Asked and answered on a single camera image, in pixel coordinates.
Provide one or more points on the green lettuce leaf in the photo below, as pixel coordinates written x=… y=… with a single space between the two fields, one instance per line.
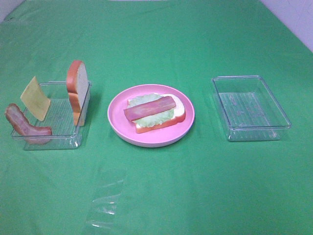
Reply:
x=153 y=120

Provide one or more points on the ham strip from tray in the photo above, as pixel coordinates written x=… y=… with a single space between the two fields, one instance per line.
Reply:
x=162 y=104

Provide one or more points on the bread slice from tray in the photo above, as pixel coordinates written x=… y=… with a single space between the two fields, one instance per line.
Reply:
x=179 y=116

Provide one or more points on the bacon strip from tray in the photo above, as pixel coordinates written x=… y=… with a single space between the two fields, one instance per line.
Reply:
x=21 y=124

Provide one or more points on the pink round plate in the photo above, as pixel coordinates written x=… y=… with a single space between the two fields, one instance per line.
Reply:
x=155 y=138

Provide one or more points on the green tablecloth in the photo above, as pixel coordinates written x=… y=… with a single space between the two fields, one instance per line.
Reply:
x=200 y=185

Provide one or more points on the bread slice in left tray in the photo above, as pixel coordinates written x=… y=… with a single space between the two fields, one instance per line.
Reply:
x=77 y=87

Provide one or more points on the right clear plastic tray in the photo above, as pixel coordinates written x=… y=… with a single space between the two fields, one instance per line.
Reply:
x=248 y=110

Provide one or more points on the clear plastic tray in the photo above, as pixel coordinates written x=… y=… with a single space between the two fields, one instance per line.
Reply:
x=65 y=135
x=248 y=110

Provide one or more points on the left clear plastic tray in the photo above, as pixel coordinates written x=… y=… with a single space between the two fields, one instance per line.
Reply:
x=65 y=135

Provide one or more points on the clear plastic bag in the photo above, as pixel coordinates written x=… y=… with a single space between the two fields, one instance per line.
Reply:
x=103 y=206

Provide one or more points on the yellow cheese slice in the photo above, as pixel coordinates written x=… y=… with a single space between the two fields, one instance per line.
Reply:
x=35 y=100

